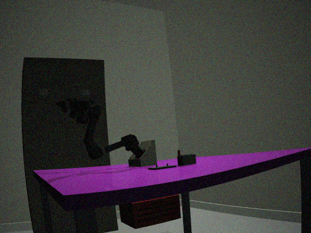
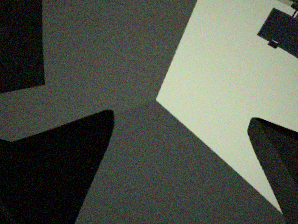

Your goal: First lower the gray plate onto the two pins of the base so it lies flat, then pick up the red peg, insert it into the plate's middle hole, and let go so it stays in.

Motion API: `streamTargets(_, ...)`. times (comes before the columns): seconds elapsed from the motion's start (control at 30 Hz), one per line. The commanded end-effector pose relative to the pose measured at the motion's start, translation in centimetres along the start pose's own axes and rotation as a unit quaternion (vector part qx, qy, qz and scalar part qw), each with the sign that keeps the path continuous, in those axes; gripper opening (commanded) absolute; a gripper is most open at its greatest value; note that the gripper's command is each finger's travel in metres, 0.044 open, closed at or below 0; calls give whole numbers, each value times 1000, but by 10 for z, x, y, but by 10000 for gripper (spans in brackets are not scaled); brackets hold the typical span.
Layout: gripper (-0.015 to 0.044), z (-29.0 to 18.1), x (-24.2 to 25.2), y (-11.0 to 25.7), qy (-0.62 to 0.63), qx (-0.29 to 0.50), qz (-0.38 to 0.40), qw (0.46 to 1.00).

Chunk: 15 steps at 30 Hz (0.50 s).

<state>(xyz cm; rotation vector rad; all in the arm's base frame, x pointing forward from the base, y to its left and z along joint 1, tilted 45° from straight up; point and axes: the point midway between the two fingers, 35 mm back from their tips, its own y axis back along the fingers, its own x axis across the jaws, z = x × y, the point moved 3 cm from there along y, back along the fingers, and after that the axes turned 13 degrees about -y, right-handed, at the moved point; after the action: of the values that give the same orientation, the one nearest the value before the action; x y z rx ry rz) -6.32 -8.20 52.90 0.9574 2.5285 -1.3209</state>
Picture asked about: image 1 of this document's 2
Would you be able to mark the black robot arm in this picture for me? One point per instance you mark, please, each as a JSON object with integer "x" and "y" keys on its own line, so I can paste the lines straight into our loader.
{"x": 130, "y": 141}

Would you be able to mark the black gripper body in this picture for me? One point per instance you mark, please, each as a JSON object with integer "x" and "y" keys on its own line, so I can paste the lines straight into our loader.
{"x": 74, "y": 103}

